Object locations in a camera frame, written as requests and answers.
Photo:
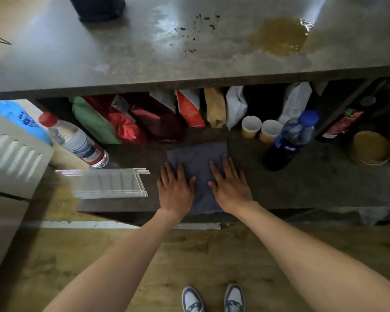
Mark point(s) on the person's left little finger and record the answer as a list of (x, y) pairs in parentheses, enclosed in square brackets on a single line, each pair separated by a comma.
[(159, 185)]

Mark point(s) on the person's right forearm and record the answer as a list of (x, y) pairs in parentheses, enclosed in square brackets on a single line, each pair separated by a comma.
[(312, 259)]

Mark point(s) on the person's right thumb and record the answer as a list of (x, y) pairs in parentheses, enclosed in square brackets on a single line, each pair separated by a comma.
[(212, 187)]

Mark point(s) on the white paper cup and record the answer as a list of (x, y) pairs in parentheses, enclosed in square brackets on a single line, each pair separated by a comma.
[(250, 126), (270, 131)]

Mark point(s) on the clear water bottle red cap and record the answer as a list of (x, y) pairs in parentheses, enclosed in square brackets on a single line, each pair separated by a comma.
[(74, 139)]

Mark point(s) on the person's left thumb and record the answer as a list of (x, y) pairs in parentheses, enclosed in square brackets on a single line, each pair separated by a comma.
[(192, 185)]

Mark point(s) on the person's left middle finger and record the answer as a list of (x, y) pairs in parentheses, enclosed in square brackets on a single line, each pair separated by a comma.
[(173, 176)]

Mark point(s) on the black container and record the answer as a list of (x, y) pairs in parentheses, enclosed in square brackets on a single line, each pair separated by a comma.
[(97, 8)]

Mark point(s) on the dark bottle red label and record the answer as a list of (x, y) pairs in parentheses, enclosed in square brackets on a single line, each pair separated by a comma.
[(341, 125)]

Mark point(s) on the brown liquid spill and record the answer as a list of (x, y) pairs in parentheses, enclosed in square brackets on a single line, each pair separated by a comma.
[(279, 35)]

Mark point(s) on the person's right little finger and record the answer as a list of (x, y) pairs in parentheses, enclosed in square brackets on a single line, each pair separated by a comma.
[(247, 188)]

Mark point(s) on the wide white bag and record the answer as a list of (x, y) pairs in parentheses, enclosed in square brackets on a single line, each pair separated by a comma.
[(295, 100)]

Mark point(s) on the green foil bag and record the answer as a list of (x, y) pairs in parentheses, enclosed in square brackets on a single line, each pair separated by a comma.
[(90, 123)]

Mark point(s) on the dark red bag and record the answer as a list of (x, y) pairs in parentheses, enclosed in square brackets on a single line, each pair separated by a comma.
[(159, 121)]

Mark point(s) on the orange and white bag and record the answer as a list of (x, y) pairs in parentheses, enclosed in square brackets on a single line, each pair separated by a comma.
[(190, 110)]

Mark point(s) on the narrow white bag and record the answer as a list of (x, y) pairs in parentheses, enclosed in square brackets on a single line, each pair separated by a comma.
[(235, 107)]

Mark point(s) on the brown paper bowl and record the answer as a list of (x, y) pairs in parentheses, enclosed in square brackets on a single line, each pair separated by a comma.
[(370, 147)]

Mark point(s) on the white floor trim strip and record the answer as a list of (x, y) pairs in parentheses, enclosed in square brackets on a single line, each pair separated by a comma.
[(84, 225)]

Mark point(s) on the person's left hand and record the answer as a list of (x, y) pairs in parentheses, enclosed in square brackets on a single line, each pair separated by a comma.
[(175, 194)]

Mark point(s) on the person's shoe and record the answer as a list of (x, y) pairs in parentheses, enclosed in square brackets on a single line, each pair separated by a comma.
[(234, 298), (192, 300)]

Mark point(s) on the person's right hand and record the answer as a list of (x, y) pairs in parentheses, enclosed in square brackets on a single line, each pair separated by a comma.
[(232, 193)]

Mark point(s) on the grey-blue cloth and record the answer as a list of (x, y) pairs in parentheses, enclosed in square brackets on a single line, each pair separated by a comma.
[(198, 159)]

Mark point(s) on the shiny red foil bag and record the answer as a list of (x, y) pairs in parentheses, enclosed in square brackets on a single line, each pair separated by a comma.
[(125, 126)]

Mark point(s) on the tan paper bag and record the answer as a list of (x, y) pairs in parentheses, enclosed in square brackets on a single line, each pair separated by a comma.
[(215, 108)]

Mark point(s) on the dark bottle blue cap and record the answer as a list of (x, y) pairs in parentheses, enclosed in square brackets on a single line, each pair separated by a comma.
[(287, 144)]

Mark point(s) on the person's right middle finger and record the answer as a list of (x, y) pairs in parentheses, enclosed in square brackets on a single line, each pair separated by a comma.
[(228, 166)]

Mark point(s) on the person's right shoe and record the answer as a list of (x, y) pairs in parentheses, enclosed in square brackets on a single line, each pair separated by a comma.
[(234, 298)]

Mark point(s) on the scattered dark tea crumbs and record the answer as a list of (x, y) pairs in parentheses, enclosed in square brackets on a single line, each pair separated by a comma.
[(201, 24)]

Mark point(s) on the person's left shoe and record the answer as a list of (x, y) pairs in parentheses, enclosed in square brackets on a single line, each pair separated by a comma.
[(192, 300)]

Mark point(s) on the person's left forearm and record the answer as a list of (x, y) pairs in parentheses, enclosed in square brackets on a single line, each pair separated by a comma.
[(123, 266)]

